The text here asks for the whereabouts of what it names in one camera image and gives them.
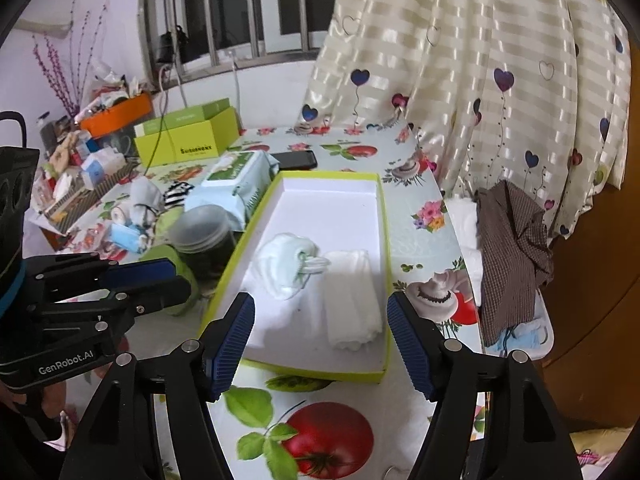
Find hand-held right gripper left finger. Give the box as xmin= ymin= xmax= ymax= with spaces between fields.
xmin=59 ymin=291 xmax=257 ymax=480

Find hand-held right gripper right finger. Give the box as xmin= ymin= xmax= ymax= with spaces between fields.
xmin=386 ymin=290 xmax=583 ymax=480

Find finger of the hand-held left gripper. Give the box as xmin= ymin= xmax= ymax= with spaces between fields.
xmin=37 ymin=280 xmax=193 ymax=337
xmin=22 ymin=254 xmax=178 ymax=302

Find light green cloth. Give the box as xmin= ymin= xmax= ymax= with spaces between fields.
xmin=139 ymin=210 xmax=202 ymax=317

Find blue face mask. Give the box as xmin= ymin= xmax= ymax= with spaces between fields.
xmin=110 ymin=222 xmax=151 ymax=253

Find white towel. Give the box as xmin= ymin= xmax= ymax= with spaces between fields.
xmin=322 ymin=249 xmax=385 ymax=352

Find white and green cloth bundle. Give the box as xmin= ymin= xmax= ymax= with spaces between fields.
xmin=256 ymin=232 xmax=332 ymax=302

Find glass jar with grey lid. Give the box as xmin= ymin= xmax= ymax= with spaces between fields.
xmin=167 ymin=205 xmax=237 ymax=281

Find black and white striped cloth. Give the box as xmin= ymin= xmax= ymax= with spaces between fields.
xmin=164 ymin=180 xmax=195 ymax=207

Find basket of small items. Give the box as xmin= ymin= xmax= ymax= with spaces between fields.
xmin=30 ymin=160 xmax=141 ymax=233

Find blue and white tissue pack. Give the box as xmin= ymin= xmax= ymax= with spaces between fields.
xmin=80 ymin=152 xmax=126 ymax=191

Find blue cloth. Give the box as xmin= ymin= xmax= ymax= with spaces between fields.
xmin=487 ymin=322 xmax=551 ymax=358

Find wet wipes pack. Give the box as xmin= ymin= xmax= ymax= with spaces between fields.
xmin=184 ymin=151 xmax=280 ymax=231

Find brown checked shirt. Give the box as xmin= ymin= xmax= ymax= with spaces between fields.
xmin=475 ymin=180 xmax=555 ymax=346

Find yellow-green cardboard box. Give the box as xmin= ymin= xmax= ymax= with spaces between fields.
xmin=134 ymin=98 xmax=242 ymax=168

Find orange box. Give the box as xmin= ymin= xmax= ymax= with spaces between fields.
xmin=80 ymin=92 xmax=153 ymax=137

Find black phone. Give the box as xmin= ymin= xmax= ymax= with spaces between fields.
xmin=270 ymin=150 xmax=318 ymax=171

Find clear plastic bag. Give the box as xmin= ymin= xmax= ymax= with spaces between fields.
xmin=82 ymin=57 xmax=126 ymax=106

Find purple flower branches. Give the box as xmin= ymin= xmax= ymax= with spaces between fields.
xmin=32 ymin=0 xmax=111 ymax=116

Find black bag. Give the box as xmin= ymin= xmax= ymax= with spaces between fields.
xmin=155 ymin=25 xmax=188 ymax=66

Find metal window grille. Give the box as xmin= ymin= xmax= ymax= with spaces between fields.
xmin=139 ymin=0 xmax=346 ymax=78

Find cream curtain with heart print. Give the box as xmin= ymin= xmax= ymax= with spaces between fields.
xmin=300 ymin=0 xmax=631 ymax=241

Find black cable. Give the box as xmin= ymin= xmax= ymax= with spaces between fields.
xmin=147 ymin=67 xmax=188 ymax=168

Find white cable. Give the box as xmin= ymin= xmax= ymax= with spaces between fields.
xmin=229 ymin=50 xmax=247 ymax=131

